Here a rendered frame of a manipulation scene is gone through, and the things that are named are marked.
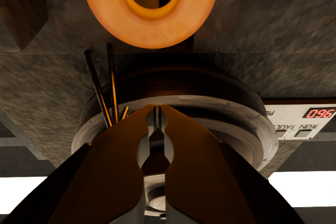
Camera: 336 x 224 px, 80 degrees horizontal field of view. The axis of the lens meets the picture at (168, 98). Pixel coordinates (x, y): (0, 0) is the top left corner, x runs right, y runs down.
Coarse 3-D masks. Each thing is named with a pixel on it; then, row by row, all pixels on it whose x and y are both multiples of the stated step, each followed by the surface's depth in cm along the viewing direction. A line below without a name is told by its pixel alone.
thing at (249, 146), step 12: (204, 120) 34; (216, 120) 34; (228, 120) 35; (156, 132) 35; (216, 132) 36; (228, 132) 37; (240, 132) 37; (252, 132) 38; (156, 144) 35; (240, 144) 39; (252, 144) 40; (252, 156) 44
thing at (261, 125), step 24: (120, 96) 36; (144, 96) 32; (168, 96) 32; (192, 96) 32; (216, 96) 33; (240, 96) 38; (96, 120) 36; (240, 120) 37; (264, 120) 37; (72, 144) 42; (264, 144) 44
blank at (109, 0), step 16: (96, 0) 23; (112, 0) 23; (128, 0) 24; (176, 0) 24; (192, 0) 24; (208, 0) 24; (96, 16) 25; (112, 16) 25; (128, 16) 25; (144, 16) 25; (160, 16) 25; (176, 16) 25; (192, 16) 25; (112, 32) 26; (128, 32) 26; (144, 32) 26; (160, 32) 27; (176, 32) 27; (192, 32) 27
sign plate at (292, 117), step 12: (276, 108) 56; (288, 108) 56; (300, 108) 56; (312, 108) 56; (324, 108) 56; (276, 120) 60; (288, 120) 60; (300, 120) 60; (312, 120) 60; (324, 120) 60; (288, 132) 64; (312, 132) 65
